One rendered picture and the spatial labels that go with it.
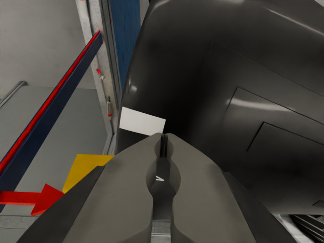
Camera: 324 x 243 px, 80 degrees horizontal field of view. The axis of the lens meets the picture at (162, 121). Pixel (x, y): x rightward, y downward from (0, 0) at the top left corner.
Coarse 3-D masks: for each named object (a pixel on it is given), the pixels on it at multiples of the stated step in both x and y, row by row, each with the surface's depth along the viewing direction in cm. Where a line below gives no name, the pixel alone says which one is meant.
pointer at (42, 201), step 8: (8, 192) 15; (16, 192) 15; (24, 192) 15; (32, 192) 15; (48, 192) 15; (56, 192) 15; (0, 200) 15; (8, 200) 15; (16, 200) 15; (24, 200) 15; (32, 200) 15; (40, 200) 15; (48, 200) 15; (56, 200) 15; (40, 208) 14
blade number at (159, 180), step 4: (156, 172) 16; (160, 172) 16; (164, 172) 16; (168, 172) 16; (156, 176) 16; (160, 176) 16; (164, 176) 16; (168, 176) 16; (156, 180) 16; (160, 180) 16; (164, 180) 16; (168, 180) 16; (156, 184) 17; (160, 184) 17; (164, 184) 17; (168, 184) 17
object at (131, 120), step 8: (128, 112) 14; (136, 112) 14; (128, 120) 14; (136, 120) 14; (144, 120) 14; (152, 120) 14; (160, 120) 14; (128, 128) 14; (136, 128) 14; (144, 128) 14; (152, 128) 14; (160, 128) 14
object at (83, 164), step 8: (80, 160) 43; (88, 160) 43; (96, 160) 43; (104, 160) 43; (72, 168) 41; (80, 168) 41; (88, 168) 41; (72, 176) 40; (80, 176) 40; (72, 184) 39; (64, 192) 38
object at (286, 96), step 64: (192, 0) 11; (256, 0) 10; (192, 64) 12; (256, 64) 11; (320, 64) 11; (192, 128) 14; (256, 128) 13; (320, 128) 12; (256, 192) 16; (320, 192) 15
